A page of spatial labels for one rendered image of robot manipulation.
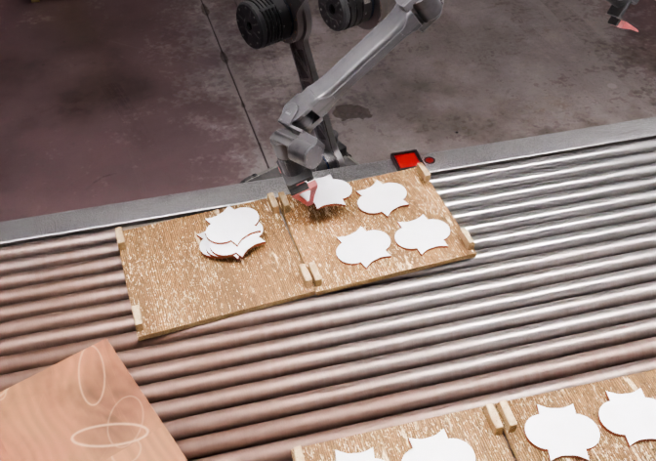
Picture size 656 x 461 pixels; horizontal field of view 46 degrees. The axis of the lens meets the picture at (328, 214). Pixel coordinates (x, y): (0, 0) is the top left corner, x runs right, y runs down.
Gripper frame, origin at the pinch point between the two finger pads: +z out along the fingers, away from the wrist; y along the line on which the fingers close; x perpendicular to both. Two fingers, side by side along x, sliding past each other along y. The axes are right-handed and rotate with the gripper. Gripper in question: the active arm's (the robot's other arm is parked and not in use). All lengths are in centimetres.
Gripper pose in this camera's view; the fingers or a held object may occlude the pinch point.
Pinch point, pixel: (305, 193)
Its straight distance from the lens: 192.6
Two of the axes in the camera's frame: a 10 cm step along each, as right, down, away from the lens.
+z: 2.5, 6.5, 7.2
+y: 3.3, 6.4, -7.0
